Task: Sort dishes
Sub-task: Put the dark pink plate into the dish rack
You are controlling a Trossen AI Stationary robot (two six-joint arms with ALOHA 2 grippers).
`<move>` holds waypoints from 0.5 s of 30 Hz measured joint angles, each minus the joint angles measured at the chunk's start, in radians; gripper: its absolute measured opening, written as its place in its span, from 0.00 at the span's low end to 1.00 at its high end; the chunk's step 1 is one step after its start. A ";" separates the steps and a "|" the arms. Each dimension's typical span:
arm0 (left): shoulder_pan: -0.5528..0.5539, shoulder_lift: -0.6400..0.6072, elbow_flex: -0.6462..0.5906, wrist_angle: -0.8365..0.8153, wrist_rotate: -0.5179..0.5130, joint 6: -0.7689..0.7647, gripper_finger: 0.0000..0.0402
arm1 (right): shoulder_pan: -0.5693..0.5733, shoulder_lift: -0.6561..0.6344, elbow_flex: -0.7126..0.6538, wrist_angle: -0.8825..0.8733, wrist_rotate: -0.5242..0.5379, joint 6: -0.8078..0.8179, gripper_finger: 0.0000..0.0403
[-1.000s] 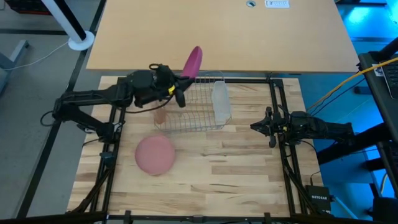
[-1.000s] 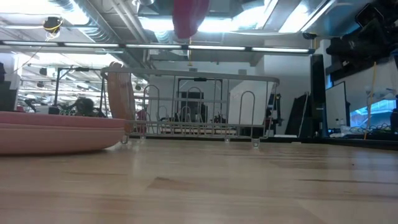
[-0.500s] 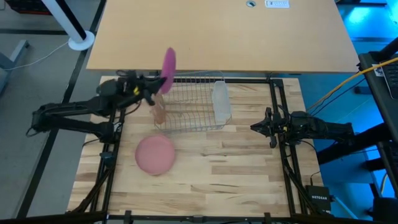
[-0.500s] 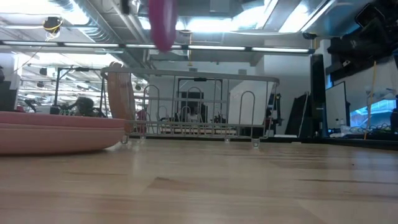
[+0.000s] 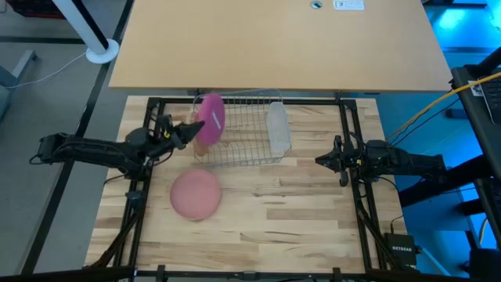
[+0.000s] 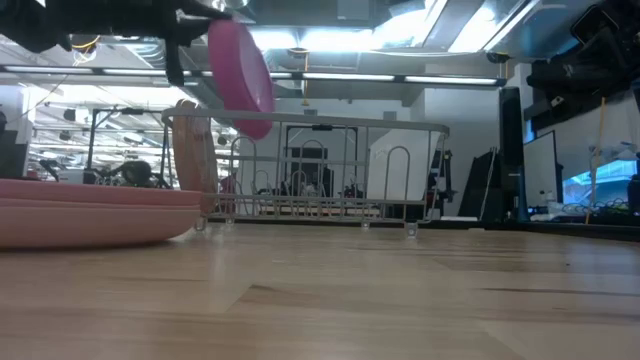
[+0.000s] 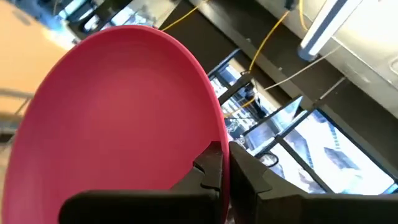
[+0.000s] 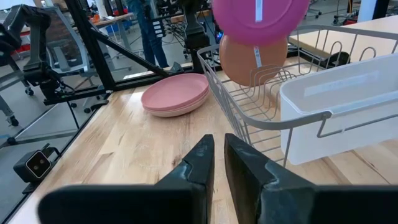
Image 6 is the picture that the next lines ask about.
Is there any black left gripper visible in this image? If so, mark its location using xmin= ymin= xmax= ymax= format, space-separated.
xmin=59 ymin=0 xmax=235 ymax=87

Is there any light pink plate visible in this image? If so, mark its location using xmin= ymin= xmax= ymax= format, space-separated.
xmin=171 ymin=98 xmax=220 ymax=215

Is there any tangle of dark cables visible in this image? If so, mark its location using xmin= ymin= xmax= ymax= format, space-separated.
xmin=529 ymin=197 xmax=640 ymax=224

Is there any black door frame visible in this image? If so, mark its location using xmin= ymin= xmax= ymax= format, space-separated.
xmin=283 ymin=124 xmax=359 ymax=199

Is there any thin black stand frame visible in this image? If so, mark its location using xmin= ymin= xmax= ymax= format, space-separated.
xmin=85 ymin=106 xmax=172 ymax=190

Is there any person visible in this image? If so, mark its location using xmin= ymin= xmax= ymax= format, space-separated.
xmin=118 ymin=158 xmax=154 ymax=189

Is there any translucent plastic cutlery holder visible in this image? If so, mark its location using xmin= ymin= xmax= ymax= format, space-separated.
xmin=366 ymin=129 xmax=442 ymax=202

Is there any yellow hanging cord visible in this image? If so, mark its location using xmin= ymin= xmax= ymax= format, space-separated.
xmin=287 ymin=46 xmax=311 ymax=107

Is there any magenta plate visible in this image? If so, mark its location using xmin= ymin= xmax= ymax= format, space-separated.
xmin=206 ymin=18 xmax=277 ymax=142

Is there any peach plate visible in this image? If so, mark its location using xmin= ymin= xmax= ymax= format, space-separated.
xmin=0 ymin=204 xmax=202 ymax=250

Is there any blue-lit screen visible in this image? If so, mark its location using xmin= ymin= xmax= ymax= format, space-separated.
xmin=562 ymin=158 xmax=640 ymax=206

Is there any black monitor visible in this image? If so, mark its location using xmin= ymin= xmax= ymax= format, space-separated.
xmin=0 ymin=128 xmax=27 ymax=179

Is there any silver spiral ventilation duct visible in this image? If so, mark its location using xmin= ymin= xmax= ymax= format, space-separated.
xmin=99 ymin=42 xmax=171 ymax=70

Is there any grey wire dish rack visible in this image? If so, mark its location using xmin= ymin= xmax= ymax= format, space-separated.
xmin=160 ymin=107 xmax=451 ymax=239

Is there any white panel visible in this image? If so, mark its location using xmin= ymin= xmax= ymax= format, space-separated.
xmin=522 ymin=129 xmax=565 ymax=210

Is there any black ceiling-hung device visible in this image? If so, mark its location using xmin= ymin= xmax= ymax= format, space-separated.
xmin=68 ymin=34 xmax=102 ymax=67

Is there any black folded stand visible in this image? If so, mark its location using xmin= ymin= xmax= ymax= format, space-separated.
xmin=457 ymin=147 xmax=502 ymax=220

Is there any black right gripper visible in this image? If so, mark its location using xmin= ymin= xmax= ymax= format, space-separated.
xmin=524 ymin=49 xmax=632 ymax=132

